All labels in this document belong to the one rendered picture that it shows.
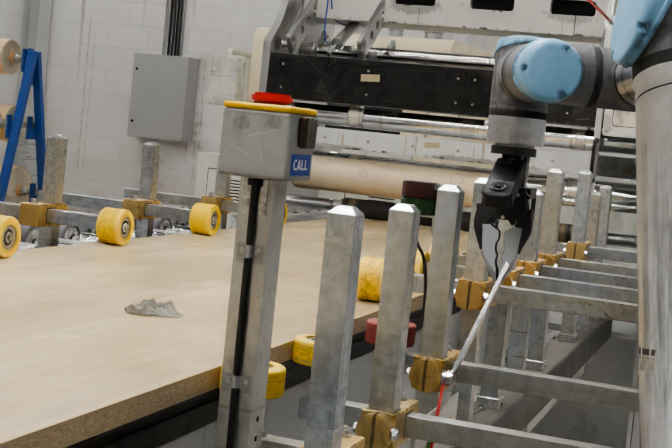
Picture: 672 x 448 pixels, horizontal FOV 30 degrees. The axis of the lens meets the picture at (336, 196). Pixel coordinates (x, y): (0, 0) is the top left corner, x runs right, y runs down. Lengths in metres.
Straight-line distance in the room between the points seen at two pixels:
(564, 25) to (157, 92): 7.83
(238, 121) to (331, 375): 0.40
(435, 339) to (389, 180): 2.45
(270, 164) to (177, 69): 10.74
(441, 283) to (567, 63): 0.39
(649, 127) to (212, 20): 10.85
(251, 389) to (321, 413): 0.27
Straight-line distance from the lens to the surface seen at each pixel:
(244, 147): 1.16
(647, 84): 1.25
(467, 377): 1.96
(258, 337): 1.19
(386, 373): 1.69
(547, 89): 1.80
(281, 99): 1.17
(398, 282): 1.67
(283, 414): 1.93
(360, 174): 4.37
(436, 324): 1.92
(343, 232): 1.42
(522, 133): 1.92
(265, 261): 1.18
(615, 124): 4.16
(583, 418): 4.40
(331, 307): 1.43
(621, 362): 4.35
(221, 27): 11.94
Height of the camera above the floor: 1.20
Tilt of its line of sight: 3 degrees down
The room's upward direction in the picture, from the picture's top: 6 degrees clockwise
